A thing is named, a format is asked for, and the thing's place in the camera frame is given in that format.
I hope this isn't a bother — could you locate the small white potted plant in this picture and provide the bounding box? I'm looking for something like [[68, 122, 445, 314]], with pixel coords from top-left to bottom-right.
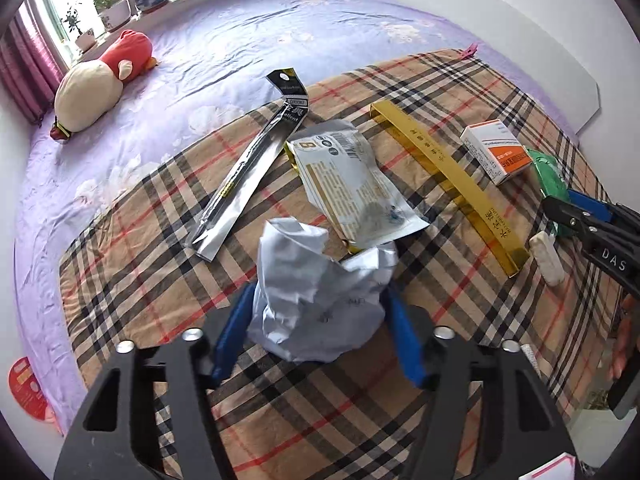
[[60, 0, 98, 53]]

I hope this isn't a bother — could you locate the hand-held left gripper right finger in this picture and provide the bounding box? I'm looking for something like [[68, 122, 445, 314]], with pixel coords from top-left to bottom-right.
[[381, 289, 577, 480]]

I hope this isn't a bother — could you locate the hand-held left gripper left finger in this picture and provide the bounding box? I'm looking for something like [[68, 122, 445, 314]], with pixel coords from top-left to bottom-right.
[[55, 285, 258, 480]]

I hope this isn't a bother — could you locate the long silver foil packet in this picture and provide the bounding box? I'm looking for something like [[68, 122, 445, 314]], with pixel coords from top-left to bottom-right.
[[184, 67, 312, 262]]

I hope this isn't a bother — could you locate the green plastic packet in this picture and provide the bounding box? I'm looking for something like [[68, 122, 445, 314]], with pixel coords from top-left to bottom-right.
[[525, 147, 576, 238]]

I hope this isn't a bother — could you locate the long gold box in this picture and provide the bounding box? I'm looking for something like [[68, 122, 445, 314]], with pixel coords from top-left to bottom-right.
[[370, 100, 531, 278]]

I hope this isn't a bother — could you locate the pink curtain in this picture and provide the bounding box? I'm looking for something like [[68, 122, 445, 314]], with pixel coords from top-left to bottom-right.
[[0, 0, 63, 126]]

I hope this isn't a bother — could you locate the tan plaid cloth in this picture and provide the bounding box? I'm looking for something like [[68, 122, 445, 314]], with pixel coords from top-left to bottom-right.
[[59, 49, 626, 480]]

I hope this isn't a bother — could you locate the purple floral bedsheet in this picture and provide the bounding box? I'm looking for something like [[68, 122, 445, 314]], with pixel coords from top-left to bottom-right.
[[12, 0, 581, 436]]

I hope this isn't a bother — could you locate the red round disc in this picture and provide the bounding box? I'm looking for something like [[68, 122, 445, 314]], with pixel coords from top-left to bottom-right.
[[7, 356, 58, 423]]

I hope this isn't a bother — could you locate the pink and white box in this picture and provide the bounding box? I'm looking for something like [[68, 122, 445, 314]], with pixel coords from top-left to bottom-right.
[[515, 452, 578, 480]]

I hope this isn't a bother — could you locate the red and cream plush toy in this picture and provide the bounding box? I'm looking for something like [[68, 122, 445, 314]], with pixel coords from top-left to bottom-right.
[[49, 29, 160, 141]]

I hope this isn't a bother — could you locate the white paper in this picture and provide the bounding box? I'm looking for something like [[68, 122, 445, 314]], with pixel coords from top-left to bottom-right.
[[247, 217, 401, 365]]

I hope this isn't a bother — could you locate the white and gold snack packet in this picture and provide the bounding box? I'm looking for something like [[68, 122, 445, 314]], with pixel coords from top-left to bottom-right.
[[284, 121, 432, 256]]

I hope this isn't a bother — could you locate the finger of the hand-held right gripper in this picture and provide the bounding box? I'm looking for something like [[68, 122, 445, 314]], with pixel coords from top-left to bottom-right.
[[567, 189, 615, 225], [541, 196, 597, 242]]

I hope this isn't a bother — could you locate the person's right hand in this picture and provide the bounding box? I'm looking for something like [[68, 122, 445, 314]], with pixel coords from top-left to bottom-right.
[[604, 294, 640, 383]]

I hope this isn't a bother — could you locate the white and orange medicine box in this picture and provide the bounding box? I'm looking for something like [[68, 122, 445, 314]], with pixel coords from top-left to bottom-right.
[[460, 119, 533, 186]]

